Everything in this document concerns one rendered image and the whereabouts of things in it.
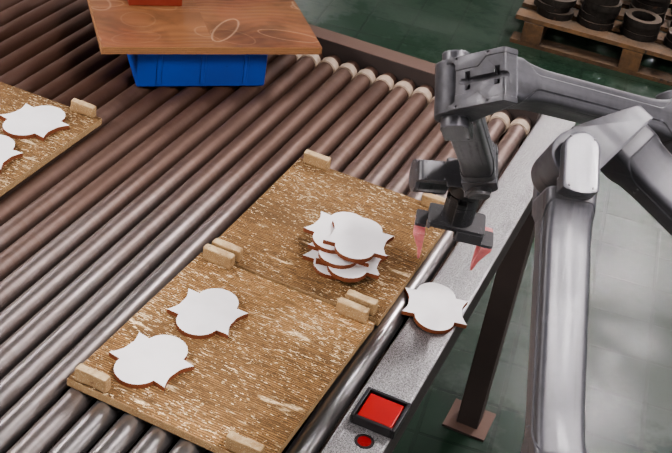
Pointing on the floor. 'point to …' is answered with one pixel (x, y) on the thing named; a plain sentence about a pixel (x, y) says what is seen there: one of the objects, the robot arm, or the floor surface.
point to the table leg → (491, 340)
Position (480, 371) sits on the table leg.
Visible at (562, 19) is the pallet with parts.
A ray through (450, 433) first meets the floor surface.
